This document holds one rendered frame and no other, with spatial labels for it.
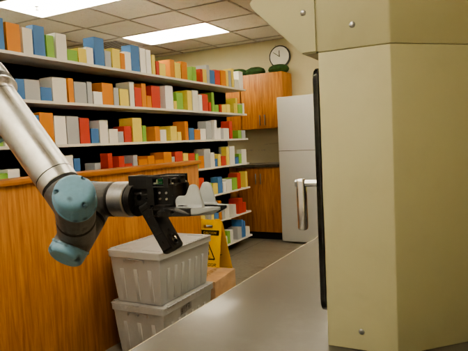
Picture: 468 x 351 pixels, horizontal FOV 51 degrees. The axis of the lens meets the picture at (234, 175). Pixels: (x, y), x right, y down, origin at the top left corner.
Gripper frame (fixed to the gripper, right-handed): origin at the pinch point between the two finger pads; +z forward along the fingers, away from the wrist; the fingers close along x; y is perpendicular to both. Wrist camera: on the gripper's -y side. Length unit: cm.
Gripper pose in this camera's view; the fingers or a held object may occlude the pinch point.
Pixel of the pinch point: (217, 211)
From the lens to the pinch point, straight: 94.7
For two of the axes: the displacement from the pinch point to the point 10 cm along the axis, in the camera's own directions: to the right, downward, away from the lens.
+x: 4.6, -0.9, 8.8
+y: -0.5, -10.0, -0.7
